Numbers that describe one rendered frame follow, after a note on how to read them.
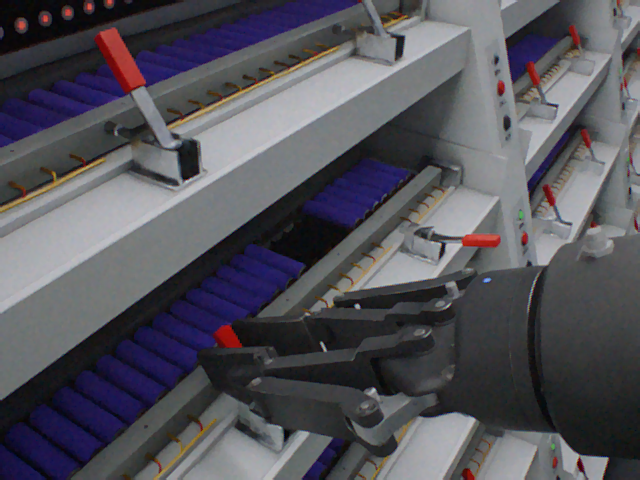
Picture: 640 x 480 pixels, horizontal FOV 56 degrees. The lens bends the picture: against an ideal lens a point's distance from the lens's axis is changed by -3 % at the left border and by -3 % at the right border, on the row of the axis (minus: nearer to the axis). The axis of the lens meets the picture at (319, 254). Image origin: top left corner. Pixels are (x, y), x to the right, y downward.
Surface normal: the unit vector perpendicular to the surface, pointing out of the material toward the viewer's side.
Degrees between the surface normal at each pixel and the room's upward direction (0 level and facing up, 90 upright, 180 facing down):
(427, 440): 20
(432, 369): 10
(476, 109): 90
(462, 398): 88
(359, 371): 89
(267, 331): 90
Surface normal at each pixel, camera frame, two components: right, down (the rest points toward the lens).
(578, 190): 0.03, -0.81
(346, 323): -0.64, 0.49
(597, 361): -0.66, 0.04
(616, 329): -0.67, -0.22
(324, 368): -0.43, 0.46
